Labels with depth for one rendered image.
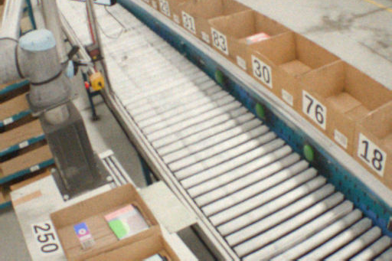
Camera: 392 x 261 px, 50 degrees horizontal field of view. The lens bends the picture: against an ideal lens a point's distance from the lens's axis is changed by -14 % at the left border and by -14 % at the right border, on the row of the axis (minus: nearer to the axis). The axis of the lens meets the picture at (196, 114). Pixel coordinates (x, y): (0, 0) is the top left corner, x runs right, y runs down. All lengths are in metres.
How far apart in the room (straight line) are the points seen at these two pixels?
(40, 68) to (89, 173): 0.54
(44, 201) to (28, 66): 0.63
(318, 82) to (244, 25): 0.79
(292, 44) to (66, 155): 1.24
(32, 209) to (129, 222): 0.50
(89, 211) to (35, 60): 0.63
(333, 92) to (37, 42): 1.31
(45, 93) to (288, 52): 1.24
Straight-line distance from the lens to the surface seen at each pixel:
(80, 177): 2.03
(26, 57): 1.78
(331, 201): 1.82
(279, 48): 2.38
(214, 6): 3.03
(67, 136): 1.91
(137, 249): 1.65
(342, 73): 2.15
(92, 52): 2.45
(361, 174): 1.73
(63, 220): 1.89
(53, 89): 1.81
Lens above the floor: 2.03
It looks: 33 degrees down
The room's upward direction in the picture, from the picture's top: 10 degrees counter-clockwise
